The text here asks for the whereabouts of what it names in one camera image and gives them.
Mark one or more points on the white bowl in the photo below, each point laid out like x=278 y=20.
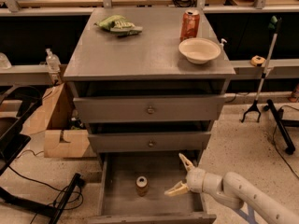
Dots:
x=199 y=50

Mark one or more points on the small white pump bottle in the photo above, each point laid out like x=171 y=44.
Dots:
x=223 y=43

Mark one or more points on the grey drawer cabinet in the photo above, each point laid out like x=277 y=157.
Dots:
x=147 y=64

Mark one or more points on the grey top drawer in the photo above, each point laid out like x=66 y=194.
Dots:
x=146 y=109

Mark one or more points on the grey open bottom drawer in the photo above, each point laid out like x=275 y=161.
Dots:
x=119 y=202

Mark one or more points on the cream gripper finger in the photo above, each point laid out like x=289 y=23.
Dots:
x=187 y=163
x=179 y=189

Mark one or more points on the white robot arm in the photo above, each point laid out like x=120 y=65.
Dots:
x=232 y=190

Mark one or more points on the green chip bag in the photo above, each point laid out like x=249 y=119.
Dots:
x=119 y=26

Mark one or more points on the reacher grabber tool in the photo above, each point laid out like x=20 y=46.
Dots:
x=275 y=24

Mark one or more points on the clear sanitizer bottle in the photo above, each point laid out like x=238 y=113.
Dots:
x=52 y=61

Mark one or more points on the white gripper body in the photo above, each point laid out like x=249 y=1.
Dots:
x=195 y=180

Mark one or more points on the cardboard box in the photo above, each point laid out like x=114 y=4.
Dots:
x=53 y=119

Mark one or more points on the tall red soda can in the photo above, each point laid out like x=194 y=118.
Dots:
x=190 y=24

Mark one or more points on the black stand leg right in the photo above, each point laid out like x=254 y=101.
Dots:
x=282 y=125

